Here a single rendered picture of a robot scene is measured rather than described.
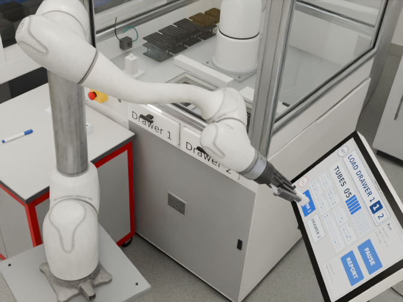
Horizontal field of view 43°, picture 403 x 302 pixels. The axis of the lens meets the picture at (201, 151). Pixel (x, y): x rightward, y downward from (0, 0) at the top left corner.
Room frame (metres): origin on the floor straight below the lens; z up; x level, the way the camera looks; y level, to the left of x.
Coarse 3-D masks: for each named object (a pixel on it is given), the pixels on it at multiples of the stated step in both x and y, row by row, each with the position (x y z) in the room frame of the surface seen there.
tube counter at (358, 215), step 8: (344, 192) 1.18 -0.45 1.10; (352, 192) 1.17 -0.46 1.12; (344, 200) 1.16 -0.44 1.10; (352, 200) 1.14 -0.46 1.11; (352, 208) 1.11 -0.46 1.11; (360, 208) 1.10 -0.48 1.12; (352, 216) 1.09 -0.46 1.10; (360, 216) 1.07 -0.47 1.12; (360, 224) 1.05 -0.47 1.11; (368, 224) 1.04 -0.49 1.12; (360, 232) 1.02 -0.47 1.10
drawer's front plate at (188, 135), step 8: (184, 128) 1.69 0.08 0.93; (184, 136) 1.68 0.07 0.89; (192, 136) 1.66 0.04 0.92; (184, 144) 1.68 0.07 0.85; (192, 144) 1.66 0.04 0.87; (192, 152) 1.66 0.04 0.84; (200, 152) 1.63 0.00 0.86; (200, 160) 1.63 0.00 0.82; (216, 168) 1.58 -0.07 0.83; (224, 168) 1.56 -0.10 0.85; (232, 176) 1.53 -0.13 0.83
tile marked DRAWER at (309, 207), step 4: (304, 192) 1.27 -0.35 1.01; (308, 192) 1.26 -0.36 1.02; (308, 196) 1.25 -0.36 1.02; (312, 200) 1.23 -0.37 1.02; (308, 204) 1.22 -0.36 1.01; (312, 204) 1.21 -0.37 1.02; (304, 208) 1.22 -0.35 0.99; (308, 208) 1.21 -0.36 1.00; (312, 208) 1.20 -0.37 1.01; (304, 212) 1.20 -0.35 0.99; (308, 212) 1.19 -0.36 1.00
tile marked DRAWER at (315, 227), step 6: (312, 216) 1.17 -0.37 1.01; (318, 216) 1.15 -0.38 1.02; (306, 222) 1.16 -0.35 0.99; (312, 222) 1.15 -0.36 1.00; (318, 222) 1.13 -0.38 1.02; (312, 228) 1.13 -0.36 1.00; (318, 228) 1.11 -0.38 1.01; (312, 234) 1.11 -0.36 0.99; (318, 234) 1.09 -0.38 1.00; (324, 234) 1.08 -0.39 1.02; (318, 240) 1.07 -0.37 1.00
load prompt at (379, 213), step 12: (348, 156) 1.30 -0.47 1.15; (348, 168) 1.26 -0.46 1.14; (360, 168) 1.23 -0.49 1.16; (360, 180) 1.19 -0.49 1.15; (360, 192) 1.15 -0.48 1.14; (372, 192) 1.13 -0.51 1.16; (372, 204) 1.09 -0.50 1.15; (384, 204) 1.07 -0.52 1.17; (372, 216) 1.05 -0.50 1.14; (384, 216) 1.03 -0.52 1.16
